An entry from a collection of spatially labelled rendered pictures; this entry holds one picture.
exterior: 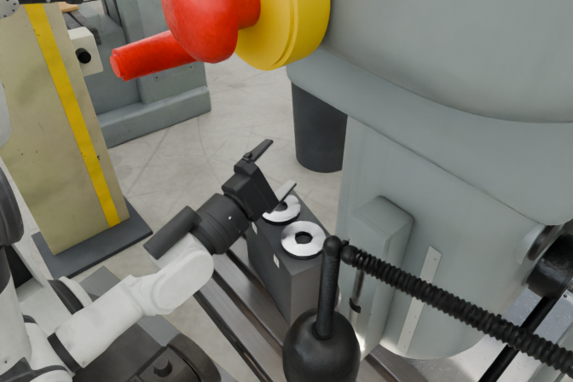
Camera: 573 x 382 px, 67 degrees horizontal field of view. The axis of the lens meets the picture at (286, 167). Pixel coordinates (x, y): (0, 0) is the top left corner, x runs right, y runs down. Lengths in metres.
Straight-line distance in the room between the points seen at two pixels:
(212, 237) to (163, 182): 2.10
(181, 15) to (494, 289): 0.35
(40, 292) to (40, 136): 1.28
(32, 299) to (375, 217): 0.74
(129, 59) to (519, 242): 0.31
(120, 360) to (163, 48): 1.27
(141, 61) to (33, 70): 1.78
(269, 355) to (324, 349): 0.56
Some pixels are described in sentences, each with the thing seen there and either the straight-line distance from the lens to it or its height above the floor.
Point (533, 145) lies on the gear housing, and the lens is 0.26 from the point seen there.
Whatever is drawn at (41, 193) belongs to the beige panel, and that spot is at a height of 0.43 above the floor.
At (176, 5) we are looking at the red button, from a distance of 0.17.
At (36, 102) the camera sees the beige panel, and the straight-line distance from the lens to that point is 2.10.
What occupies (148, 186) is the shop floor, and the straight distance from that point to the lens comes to 2.83.
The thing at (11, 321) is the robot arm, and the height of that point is 1.36.
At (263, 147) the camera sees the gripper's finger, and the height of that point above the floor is 1.34.
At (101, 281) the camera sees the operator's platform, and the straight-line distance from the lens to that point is 1.88.
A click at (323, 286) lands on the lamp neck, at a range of 0.34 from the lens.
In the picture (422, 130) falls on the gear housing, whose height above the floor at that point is 1.66.
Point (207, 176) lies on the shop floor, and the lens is 2.81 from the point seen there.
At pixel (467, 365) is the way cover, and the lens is 1.06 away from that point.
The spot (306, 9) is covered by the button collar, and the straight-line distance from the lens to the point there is 0.16.
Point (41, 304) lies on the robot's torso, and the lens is 0.99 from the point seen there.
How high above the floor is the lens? 1.82
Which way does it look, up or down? 40 degrees down
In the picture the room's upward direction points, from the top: straight up
